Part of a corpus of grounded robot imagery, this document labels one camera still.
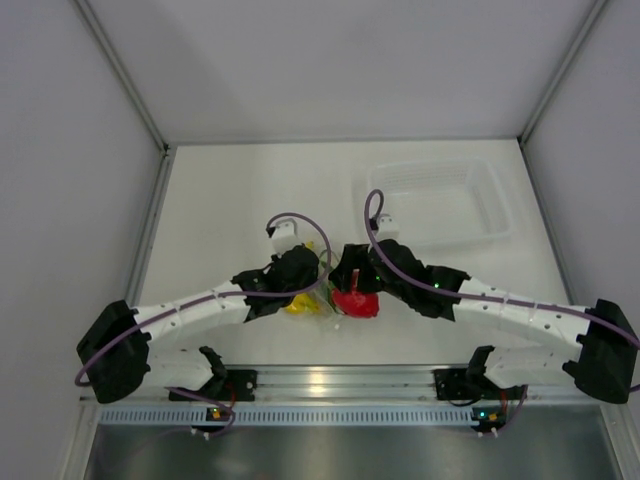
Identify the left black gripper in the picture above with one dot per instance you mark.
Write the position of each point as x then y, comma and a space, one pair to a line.
310, 280

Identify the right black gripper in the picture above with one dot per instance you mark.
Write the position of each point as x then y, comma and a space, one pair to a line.
355, 257

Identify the red fake dragon fruit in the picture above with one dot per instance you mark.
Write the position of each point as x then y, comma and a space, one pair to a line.
355, 303

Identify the yellow fake banana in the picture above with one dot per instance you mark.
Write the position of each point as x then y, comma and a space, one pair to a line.
305, 304

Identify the clear zip top bag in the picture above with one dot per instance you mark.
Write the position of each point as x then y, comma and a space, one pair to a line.
329, 319

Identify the green fake chili pepper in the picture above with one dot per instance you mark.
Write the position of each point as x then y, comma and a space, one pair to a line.
325, 287

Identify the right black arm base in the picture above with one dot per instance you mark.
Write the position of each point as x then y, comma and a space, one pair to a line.
459, 388

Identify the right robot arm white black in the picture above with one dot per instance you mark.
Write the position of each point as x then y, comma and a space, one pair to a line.
593, 348

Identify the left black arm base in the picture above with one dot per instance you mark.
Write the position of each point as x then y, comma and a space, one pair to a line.
237, 385

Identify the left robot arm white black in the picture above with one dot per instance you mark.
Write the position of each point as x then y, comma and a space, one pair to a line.
128, 349

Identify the clear plastic basket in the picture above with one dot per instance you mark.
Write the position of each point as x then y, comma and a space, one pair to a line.
444, 202

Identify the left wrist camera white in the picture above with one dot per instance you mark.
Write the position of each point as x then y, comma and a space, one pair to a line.
283, 235

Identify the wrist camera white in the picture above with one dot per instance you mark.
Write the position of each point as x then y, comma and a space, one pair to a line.
283, 235
384, 227

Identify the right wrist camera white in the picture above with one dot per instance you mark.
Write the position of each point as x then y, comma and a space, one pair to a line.
384, 227

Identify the aluminium mounting rail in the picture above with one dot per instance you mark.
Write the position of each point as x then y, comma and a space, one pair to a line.
291, 382

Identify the left aluminium frame post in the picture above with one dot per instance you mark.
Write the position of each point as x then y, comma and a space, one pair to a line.
117, 66

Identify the aluminium frame post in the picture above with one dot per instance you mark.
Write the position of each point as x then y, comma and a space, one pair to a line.
117, 66
561, 70

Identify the white slotted cable duct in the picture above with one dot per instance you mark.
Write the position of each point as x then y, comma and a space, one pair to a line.
257, 415

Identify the right aluminium frame post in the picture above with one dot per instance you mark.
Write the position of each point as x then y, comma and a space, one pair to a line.
561, 70

